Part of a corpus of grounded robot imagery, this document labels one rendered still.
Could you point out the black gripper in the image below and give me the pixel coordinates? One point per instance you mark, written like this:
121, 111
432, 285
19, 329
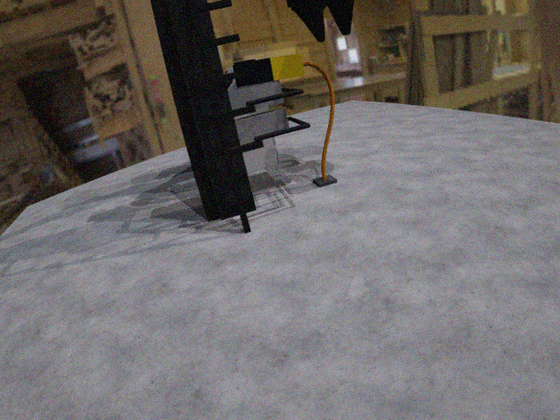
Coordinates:
311, 13

